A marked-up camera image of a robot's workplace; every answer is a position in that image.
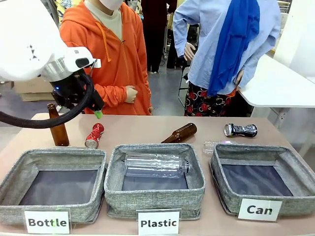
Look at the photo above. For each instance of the person's right hand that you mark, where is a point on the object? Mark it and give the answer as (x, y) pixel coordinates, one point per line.
(131, 94)

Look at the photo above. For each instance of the white upright panel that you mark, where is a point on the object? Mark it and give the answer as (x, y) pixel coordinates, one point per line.
(295, 32)

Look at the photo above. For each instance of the white side table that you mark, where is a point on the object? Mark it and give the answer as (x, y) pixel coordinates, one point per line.
(275, 86)

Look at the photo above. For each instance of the grey fabric basket labelled Plastic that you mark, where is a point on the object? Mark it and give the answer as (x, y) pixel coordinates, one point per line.
(155, 202)

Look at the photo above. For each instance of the person's left hand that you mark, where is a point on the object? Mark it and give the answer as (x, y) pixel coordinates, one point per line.
(150, 110)

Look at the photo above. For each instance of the red crushed can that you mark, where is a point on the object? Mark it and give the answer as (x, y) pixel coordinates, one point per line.
(94, 136)

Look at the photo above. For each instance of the white Can label sign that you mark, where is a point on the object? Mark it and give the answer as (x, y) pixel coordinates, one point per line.
(259, 209)

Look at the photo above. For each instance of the mannequin hand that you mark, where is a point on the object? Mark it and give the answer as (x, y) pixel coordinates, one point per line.
(239, 78)
(189, 51)

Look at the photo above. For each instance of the blue scarf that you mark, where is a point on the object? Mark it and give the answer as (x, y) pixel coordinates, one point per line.
(236, 37)

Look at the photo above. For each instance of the brown glass beer bottle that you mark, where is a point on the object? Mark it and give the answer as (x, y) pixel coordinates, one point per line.
(59, 134)
(180, 134)

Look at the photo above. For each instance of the yellow floral shirt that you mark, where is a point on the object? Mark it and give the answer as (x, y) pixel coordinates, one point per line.
(66, 9)

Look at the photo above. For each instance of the mannequin right hand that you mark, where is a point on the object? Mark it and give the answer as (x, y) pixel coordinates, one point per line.
(189, 51)

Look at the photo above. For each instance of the person's left forearm orange sleeve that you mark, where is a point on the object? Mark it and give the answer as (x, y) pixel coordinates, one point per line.
(146, 91)

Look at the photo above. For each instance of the cardboard box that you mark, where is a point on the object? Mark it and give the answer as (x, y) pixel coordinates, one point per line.
(32, 92)

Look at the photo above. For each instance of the large clear plastic bottle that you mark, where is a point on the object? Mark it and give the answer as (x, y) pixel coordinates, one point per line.
(155, 165)

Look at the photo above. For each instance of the black red floral skirt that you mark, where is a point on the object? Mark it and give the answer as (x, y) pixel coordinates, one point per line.
(199, 103)

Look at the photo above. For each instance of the silver black crushed can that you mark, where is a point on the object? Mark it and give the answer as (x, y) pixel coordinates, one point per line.
(242, 130)

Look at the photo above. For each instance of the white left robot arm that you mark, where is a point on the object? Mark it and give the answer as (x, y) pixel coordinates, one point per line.
(24, 37)

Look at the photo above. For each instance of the black folding chair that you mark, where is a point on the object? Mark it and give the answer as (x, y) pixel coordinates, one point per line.
(185, 76)

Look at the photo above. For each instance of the background person in black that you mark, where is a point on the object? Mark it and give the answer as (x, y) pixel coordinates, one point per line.
(157, 32)

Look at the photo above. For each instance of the grey fabric basket labelled Can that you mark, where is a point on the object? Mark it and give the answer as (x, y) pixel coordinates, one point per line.
(299, 201)

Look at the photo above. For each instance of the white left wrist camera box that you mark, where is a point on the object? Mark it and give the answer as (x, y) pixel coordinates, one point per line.
(78, 54)

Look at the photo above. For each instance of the white Bottle label sign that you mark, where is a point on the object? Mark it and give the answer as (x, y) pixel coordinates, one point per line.
(46, 222)

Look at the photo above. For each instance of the person in orange hoodie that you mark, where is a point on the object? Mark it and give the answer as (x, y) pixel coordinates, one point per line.
(118, 61)

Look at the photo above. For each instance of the grey fabric basket labelled Bottle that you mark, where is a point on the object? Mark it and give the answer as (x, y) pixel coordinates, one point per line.
(14, 206)

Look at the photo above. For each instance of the grey hanging jacket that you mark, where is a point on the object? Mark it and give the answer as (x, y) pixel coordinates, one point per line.
(50, 7)

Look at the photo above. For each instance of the white face mask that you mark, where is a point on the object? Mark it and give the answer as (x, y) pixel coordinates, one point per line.
(113, 3)

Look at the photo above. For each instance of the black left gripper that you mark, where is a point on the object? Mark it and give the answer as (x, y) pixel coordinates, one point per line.
(66, 87)

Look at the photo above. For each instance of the light blue mannequin shirt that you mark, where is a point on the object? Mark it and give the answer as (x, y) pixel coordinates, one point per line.
(197, 29)

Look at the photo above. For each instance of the white Plastic label sign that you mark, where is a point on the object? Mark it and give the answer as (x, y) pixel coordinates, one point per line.
(158, 223)

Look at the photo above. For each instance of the small crushed clear plastic bottle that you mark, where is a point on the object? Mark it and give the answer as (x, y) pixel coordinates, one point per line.
(209, 147)

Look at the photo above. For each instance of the mannequin left hand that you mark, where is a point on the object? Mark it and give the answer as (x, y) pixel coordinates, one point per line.
(239, 78)

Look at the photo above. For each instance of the person's right forearm orange sleeve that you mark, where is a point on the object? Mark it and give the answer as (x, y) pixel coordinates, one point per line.
(110, 94)

